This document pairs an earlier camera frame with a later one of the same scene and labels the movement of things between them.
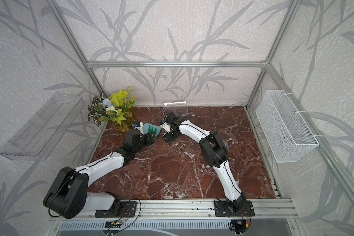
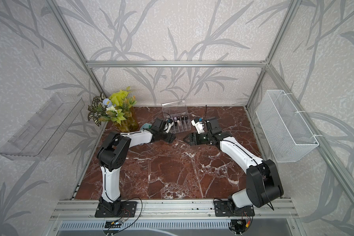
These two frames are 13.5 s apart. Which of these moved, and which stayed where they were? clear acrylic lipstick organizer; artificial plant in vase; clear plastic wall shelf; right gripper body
Moved: right gripper body
Stayed: clear plastic wall shelf; artificial plant in vase; clear acrylic lipstick organizer
